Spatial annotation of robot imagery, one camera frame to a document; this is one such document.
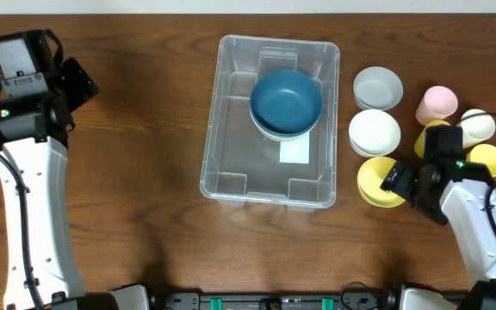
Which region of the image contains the small yellow bowl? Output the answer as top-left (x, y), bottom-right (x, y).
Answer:
top-left (357, 157), bottom-right (406, 208)

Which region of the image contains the small white bowl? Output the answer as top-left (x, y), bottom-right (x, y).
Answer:
top-left (348, 109), bottom-right (401, 158)

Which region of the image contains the small grey bowl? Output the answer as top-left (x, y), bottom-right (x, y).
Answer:
top-left (353, 66), bottom-right (404, 110)

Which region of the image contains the dark blue bowl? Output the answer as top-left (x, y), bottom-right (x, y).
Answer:
top-left (250, 110), bottom-right (318, 136)
top-left (250, 69), bottom-right (324, 133)

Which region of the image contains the large cream bowl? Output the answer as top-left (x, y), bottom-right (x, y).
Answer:
top-left (261, 131), bottom-right (309, 142)

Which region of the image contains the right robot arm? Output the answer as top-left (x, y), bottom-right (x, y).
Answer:
top-left (381, 125), bottom-right (496, 309)

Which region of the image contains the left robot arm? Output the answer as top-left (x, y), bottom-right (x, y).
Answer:
top-left (0, 29), bottom-right (156, 309)

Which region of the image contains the yellow cup left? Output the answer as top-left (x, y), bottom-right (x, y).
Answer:
top-left (414, 120), bottom-right (450, 159)

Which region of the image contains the yellow cup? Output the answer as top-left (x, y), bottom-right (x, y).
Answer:
top-left (414, 120), bottom-right (450, 159)
top-left (467, 144), bottom-right (496, 177)

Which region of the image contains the yellow cup right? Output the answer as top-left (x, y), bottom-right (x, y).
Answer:
top-left (467, 144), bottom-right (496, 177)

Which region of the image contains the cream plastic cup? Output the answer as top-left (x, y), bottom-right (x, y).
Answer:
top-left (457, 108), bottom-right (496, 149)

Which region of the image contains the pink plastic cup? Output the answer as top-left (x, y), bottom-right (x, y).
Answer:
top-left (415, 85), bottom-right (458, 125)

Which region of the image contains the white label in bin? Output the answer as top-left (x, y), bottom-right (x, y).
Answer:
top-left (279, 133), bottom-right (310, 164)

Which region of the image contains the clear plastic storage bin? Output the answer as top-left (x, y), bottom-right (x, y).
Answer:
top-left (200, 34), bottom-right (340, 209)

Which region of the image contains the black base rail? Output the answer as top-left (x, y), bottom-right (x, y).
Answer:
top-left (159, 288), bottom-right (400, 310)

